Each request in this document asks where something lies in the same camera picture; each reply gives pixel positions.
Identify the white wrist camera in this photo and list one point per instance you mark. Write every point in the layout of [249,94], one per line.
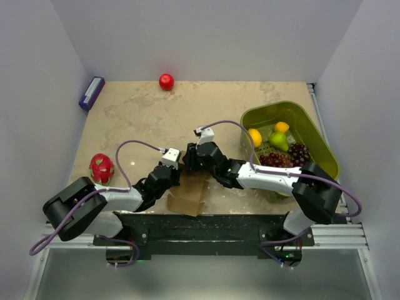
[204,135]
[171,158]

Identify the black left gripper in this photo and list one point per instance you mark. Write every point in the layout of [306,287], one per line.
[176,174]

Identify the aluminium frame rail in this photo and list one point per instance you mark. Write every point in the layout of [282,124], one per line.
[335,236]

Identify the brown cardboard box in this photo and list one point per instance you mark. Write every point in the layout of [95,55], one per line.
[188,197]

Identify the orange in basket back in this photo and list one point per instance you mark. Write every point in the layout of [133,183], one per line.
[281,127]

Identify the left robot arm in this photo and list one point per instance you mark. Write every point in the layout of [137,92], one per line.
[85,207]

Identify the dark red grape bunch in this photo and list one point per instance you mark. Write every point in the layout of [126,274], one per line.
[296,156]

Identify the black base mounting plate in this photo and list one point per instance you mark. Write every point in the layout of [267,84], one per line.
[206,235]

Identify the red apple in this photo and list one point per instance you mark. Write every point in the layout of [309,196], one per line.
[166,82]

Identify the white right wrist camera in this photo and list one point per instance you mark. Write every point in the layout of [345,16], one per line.
[204,135]

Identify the red dragon fruit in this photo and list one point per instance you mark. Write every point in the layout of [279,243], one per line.
[101,169]

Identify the orange in basket front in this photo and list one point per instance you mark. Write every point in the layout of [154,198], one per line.
[256,137]

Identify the purple white rectangular box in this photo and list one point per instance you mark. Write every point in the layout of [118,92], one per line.
[92,92]

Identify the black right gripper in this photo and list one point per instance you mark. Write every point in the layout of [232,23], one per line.
[189,159]

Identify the olive green plastic basket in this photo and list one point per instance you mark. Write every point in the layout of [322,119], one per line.
[301,130]

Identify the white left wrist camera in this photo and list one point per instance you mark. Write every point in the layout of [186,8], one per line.
[171,158]

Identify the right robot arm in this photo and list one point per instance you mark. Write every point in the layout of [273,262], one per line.
[314,190]

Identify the green pear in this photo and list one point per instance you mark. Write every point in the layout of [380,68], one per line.
[279,140]

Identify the orange in basket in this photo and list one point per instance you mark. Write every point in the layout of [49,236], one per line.
[256,137]
[281,127]

